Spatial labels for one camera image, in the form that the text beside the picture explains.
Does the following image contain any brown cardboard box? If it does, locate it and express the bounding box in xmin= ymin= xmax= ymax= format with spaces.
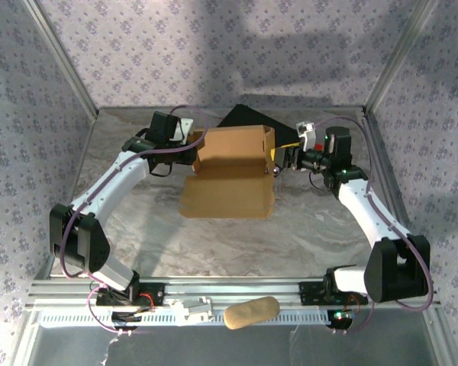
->
xmin=178 ymin=124 xmax=276 ymax=220

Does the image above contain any black hard case chrome trim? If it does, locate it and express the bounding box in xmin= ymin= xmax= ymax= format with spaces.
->
xmin=219 ymin=103 xmax=299 ymax=148

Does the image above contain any tan oval sponge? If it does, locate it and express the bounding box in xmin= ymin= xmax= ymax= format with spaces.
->
xmin=223 ymin=296 xmax=281 ymax=331

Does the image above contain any small black controller board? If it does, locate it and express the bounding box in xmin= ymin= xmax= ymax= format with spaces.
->
xmin=327 ymin=309 xmax=354 ymax=329
xmin=111 ymin=310 xmax=142 ymax=329

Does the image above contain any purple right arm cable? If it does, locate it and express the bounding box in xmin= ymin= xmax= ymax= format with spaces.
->
xmin=312 ymin=116 xmax=433 ymax=336

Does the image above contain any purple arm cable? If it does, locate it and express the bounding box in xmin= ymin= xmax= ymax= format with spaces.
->
xmin=60 ymin=104 xmax=211 ymax=336
xmin=312 ymin=116 xmax=433 ymax=336

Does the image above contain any aluminium side rail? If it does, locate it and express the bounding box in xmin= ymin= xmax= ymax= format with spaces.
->
xmin=360 ymin=108 xmax=440 ymax=294

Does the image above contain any aluminium corner post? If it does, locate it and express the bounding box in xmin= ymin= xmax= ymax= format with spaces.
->
xmin=21 ymin=0 xmax=100 ymax=118
xmin=362 ymin=0 xmax=440 ymax=117

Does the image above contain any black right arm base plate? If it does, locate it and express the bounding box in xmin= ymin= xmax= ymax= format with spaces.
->
xmin=298 ymin=281 xmax=352 ymax=306

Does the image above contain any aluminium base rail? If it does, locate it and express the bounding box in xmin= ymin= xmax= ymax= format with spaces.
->
xmin=26 ymin=277 xmax=442 ymax=310

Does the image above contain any white slotted cable duct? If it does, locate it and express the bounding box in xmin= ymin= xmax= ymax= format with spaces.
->
xmin=40 ymin=307 xmax=354 ymax=329

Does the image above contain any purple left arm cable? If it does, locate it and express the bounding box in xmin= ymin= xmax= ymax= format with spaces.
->
xmin=60 ymin=104 xmax=211 ymax=336

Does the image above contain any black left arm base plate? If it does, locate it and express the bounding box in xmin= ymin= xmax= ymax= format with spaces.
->
xmin=95 ymin=281 xmax=166 ymax=308

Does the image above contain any white plastic bracket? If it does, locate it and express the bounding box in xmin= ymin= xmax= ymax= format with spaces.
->
xmin=167 ymin=296 xmax=214 ymax=327

